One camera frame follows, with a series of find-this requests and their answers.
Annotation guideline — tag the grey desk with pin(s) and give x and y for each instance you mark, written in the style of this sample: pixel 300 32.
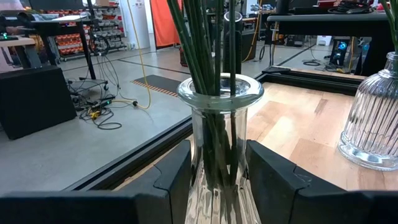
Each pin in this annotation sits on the grey desk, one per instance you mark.
pixel 329 21

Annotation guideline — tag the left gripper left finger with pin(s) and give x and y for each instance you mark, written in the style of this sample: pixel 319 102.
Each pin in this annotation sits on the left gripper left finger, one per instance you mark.
pixel 93 208

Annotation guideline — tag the orange-striped black floor mat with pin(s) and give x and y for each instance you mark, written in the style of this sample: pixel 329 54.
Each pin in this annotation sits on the orange-striped black floor mat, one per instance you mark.
pixel 157 84

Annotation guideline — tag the black tower fan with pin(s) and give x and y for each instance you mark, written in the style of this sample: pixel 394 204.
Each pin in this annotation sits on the black tower fan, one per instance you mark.
pixel 237 40

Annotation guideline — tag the ribbed round glass vase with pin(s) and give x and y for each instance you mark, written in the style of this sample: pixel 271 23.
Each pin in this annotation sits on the ribbed round glass vase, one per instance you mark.
pixel 373 118

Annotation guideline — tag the white cabinet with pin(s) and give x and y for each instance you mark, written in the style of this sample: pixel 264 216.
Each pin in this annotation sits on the white cabinet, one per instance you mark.
pixel 136 21

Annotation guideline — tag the black aluminium table frame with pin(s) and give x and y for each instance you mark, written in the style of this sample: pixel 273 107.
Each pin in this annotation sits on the black aluminium table frame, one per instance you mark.
pixel 140 155

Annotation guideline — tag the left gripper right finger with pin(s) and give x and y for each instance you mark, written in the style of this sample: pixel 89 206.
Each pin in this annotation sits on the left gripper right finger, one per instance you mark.
pixel 311 205

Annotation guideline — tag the orange partition panel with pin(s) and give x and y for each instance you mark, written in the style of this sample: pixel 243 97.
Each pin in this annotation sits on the orange partition panel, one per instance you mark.
pixel 163 23

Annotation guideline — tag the shelf with orange bins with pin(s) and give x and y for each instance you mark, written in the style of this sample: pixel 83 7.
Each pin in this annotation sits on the shelf with orange bins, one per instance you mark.
pixel 71 40

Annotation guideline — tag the large black box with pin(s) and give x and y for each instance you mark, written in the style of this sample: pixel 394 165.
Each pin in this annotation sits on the large black box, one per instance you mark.
pixel 31 102

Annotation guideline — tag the computer tower with blue light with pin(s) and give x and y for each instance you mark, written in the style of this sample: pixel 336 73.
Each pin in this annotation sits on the computer tower with blue light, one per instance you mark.
pixel 339 51

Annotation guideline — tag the tall conical glass vase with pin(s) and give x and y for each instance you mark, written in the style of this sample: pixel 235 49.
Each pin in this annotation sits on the tall conical glass vase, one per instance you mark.
pixel 220 99

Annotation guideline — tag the black-legged work table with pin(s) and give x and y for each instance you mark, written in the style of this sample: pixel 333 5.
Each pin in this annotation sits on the black-legged work table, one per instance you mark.
pixel 56 26

